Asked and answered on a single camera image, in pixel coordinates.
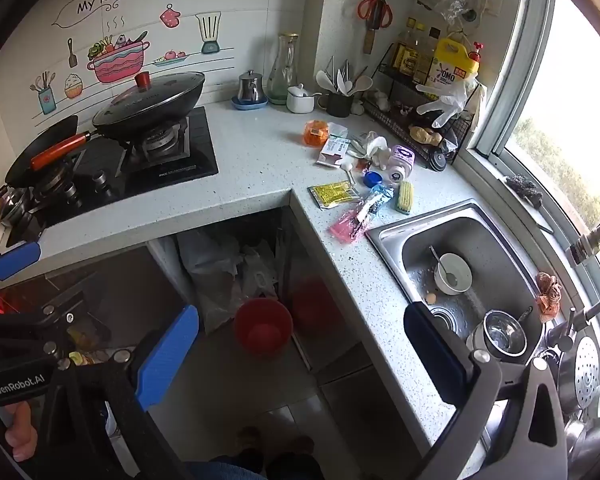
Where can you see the steel sink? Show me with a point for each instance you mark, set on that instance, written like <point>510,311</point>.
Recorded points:
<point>485,240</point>

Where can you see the kitchen wall decal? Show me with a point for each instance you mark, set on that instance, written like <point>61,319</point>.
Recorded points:
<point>117,67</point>

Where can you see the small white spoon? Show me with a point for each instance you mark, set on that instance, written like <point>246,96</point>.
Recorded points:
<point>346,87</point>

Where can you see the black frying pan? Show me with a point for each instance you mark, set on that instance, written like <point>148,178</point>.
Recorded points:
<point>25,152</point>

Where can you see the black gas stove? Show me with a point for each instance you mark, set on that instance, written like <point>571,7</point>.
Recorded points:
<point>180,162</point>

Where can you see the white paper tissue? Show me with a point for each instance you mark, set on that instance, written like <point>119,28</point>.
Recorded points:
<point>337,129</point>

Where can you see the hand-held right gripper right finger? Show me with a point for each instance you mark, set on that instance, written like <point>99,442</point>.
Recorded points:
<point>437,355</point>

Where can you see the person's left hand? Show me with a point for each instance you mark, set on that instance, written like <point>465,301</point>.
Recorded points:
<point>20,430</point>

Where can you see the small steel oil pot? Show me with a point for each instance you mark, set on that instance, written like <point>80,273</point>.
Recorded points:
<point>251,87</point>

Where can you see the blue bottle cap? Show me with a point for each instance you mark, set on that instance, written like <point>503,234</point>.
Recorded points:
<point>373,178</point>

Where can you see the garlic bulb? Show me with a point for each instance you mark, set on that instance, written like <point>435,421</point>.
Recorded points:
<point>358,106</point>
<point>382,101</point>

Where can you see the steel faucet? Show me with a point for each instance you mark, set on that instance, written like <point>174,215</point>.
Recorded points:
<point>587,245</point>

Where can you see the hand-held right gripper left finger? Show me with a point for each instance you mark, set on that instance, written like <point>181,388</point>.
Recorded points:
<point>167,355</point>

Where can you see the purple label plastic bottle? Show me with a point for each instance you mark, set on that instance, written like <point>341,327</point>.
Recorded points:
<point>401,160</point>

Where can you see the white and pink envelope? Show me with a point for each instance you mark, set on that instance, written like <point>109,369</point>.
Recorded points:
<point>332,150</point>

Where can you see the window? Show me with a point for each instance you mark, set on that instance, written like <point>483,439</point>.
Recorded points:
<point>517,60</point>

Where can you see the orange mesh scrubber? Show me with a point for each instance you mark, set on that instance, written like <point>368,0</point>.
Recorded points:
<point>547,295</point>

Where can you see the black capped sauce bottle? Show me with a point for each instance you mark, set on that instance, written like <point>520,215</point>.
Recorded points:
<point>432,55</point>

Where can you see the yellow packet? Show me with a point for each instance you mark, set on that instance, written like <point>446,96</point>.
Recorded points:
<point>332,194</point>

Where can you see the metal spoon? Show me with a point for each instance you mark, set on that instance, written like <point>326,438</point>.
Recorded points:
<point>436,260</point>

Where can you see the black round disc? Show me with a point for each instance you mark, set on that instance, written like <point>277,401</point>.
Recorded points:
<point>437,161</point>

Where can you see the glass carafe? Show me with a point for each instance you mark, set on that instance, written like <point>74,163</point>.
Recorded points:
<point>282,75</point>

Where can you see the white bowl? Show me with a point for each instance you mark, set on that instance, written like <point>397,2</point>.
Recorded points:
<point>457,282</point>

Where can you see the blue plastic wrapper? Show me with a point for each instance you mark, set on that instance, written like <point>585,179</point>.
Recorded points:
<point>377,197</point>

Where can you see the orange plastic pack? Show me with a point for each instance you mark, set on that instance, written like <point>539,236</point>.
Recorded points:
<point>316,134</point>

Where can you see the clear plastic bag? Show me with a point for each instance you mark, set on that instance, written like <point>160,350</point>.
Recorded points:
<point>447,7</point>

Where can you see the yellow detergent jug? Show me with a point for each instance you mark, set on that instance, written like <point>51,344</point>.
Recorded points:
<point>450,60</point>

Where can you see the white condiment jar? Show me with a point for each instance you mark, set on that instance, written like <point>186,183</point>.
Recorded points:
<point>300,102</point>

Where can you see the steel perforated ladle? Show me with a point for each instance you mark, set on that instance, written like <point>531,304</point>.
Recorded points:
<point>585,380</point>

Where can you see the white plastic scoop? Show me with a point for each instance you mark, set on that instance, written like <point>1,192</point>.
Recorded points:
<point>347,165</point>

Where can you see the grey cabinet door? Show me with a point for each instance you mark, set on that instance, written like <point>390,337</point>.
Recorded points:
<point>360,390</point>

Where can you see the blue saucer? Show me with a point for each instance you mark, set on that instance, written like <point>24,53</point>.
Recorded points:
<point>250,105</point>

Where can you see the white latex glove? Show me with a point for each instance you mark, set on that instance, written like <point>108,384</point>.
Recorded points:
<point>450,100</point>
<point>372,144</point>

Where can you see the steel wool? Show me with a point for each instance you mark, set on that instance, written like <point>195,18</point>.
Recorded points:
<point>525,187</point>

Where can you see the dark sauce bottle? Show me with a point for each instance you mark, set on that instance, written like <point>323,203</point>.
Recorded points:
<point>405,55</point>

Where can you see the ginger root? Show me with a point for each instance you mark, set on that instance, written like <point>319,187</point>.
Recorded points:
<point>425,135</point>

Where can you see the person's left foot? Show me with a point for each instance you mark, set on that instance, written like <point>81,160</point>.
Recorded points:
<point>252,442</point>

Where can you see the white plastic bag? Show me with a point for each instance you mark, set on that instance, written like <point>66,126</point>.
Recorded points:
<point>210,265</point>

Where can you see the large dotted white rice paddle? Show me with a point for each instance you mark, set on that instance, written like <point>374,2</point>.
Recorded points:
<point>324,81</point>

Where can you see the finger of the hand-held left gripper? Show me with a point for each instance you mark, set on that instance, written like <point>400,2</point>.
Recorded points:
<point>15,260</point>
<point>30,322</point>

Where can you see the egg shell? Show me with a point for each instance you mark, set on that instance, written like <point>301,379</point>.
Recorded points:
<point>431,298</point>

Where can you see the long white rice paddle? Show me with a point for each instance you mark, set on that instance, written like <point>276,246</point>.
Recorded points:
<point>364,84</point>

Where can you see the red bin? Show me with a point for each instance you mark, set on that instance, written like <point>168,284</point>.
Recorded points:
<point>262,332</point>

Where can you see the pink plastic wrapper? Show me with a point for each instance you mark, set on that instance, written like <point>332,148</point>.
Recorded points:
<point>345,225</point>

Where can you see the white wall socket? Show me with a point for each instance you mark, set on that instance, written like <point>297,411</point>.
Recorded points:
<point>491,4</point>

